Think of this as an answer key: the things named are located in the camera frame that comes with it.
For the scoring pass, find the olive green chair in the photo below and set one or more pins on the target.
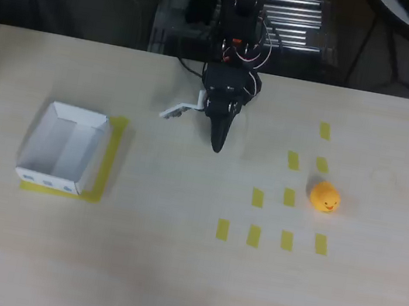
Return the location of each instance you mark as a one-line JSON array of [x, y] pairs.
[[109, 15]]

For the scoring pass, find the yellow rubber duck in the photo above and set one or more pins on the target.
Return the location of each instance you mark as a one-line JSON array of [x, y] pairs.
[[324, 196]]

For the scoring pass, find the white open cardboard box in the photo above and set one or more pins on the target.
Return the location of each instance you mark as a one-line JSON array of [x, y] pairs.
[[60, 144]]

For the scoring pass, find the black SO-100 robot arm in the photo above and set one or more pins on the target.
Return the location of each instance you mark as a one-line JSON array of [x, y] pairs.
[[241, 29]]

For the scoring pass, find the aluminium rail rack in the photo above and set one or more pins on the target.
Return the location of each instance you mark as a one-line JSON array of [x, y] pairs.
[[297, 19]]

